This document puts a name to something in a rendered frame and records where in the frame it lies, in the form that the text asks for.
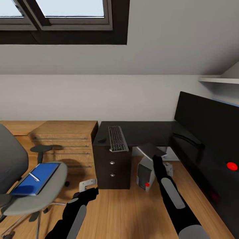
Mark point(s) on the fixed window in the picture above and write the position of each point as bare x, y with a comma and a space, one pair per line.
64, 22

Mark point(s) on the swivel chair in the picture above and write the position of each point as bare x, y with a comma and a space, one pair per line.
14, 162

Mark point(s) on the keyboard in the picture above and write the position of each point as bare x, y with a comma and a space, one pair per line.
117, 139

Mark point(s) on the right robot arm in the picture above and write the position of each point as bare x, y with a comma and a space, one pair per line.
185, 222

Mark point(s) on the notebook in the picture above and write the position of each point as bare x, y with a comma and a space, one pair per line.
149, 150

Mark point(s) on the monitor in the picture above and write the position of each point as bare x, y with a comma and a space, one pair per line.
214, 123

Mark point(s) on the folder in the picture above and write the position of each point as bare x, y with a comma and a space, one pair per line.
30, 186

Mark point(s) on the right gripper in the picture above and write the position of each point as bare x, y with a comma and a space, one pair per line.
157, 164

